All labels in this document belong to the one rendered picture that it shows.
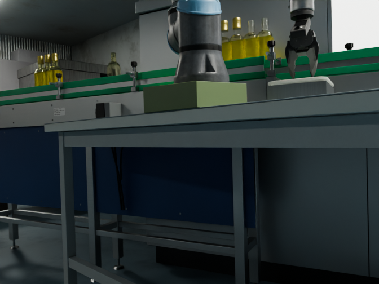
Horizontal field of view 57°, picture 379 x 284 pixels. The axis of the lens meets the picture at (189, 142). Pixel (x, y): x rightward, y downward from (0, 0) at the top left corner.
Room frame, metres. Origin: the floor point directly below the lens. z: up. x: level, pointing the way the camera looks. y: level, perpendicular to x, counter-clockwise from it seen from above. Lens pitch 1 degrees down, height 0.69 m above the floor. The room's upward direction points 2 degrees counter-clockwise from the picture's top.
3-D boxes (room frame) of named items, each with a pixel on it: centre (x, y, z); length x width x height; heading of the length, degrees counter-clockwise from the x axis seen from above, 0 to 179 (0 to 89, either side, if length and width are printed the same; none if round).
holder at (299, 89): (1.15, -0.38, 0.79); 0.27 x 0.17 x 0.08; 152
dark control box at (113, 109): (1.54, 0.35, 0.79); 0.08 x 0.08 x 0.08; 62
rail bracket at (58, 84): (1.72, 0.65, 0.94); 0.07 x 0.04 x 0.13; 152
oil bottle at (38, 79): (2.02, 0.84, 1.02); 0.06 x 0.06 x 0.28; 62
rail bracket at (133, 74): (1.51, 0.24, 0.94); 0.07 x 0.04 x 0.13; 152
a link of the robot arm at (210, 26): (0.95, -0.03, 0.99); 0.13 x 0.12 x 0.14; 13
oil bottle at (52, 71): (1.97, 0.74, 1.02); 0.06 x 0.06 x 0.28; 62
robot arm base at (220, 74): (0.96, -0.04, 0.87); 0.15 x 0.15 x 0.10
